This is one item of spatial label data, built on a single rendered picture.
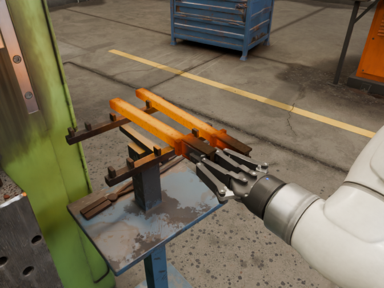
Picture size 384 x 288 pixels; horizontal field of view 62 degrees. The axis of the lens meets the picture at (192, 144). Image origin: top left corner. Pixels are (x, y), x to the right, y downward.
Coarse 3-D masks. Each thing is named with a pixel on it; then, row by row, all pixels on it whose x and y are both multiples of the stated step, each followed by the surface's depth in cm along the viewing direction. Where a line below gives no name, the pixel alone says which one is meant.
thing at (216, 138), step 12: (144, 96) 97; (156, 96) 96; (156, 108) 94; (168, 108) 90; (180, 120) 87; (192, 120) 85; (204, 132) 81; (216, 132) 79; (216, 144) 79; (228, 144) 75; (240, 144) 75
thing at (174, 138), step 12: (120, 108) 85; (132, 108) 84; (132, 120) 82; (144, 120) 78; (156, 120) 78; (156, 132) 75; (168, 132) 72; (180, 144) 68; (192, 144) 66; (204, 144) 65
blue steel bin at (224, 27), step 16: (176, 0) 421; (192, 0) 408; (208, 0) 396; (224, 0) 383; (240, 0) 373; (256, 0) 377; (272, 0) 420; (176, 16) 430; (192, 16) 417; (208, 16) 406; (224, 16) 394; (240, 16) 383; (256, 16) 392; (176, 32) 444; (192, 32) 430; (208, 32) 415; (224, 32) 403; (240, 32) 392; (256, 32) 411; (240, 48) 401
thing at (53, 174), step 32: (0, 0) 73; (32, 0) 78; (0, 32) 75; (32, 32) 81; (0, 64) 78; (32, 64) 84; (0, 96) 81; (32, 96) 87; (64, 96) 95; (0, 128) 84; (32, 128) 90; (64, 128) 99; (0, 160) 87; (32, 160) 94; (64, 160) 104; (32, 192) 98; (64, 192) 108; (64, 224) 113; (64, 256) 119; (96, 256) 134
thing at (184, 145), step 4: (184, 144) 67; (184, 148) 68; (188, 148) 67; (192, 148) 66; (184, 152) 68; (188, 152) 67; (192, 152) 66; (196, 152) 65; (200, 152) 64; (188, 156) 68; (200, 156) 64
